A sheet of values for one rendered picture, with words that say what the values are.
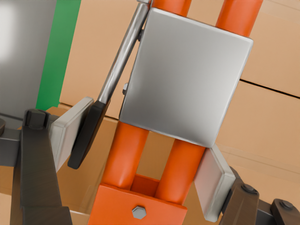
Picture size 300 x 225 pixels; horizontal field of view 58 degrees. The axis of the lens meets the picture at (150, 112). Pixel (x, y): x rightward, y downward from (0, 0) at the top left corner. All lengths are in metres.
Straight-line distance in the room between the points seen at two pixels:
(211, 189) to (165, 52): 0.08
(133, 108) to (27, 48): 1.23
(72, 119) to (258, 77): 0.65
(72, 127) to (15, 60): 1.25
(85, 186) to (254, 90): 0.51
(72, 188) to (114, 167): 0.25
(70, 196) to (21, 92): 1.05
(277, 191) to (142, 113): 0.77
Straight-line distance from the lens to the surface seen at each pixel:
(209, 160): 0.18
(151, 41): 0.16
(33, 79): 1.38
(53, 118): 0.17
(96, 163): 0.51
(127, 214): 0.20
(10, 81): 1.43
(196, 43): 0.16
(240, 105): 0.76
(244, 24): 0.17
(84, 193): 0.42
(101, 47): 0.72
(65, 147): 0.16
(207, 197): 0.16
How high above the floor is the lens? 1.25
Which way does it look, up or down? 75 degrees down
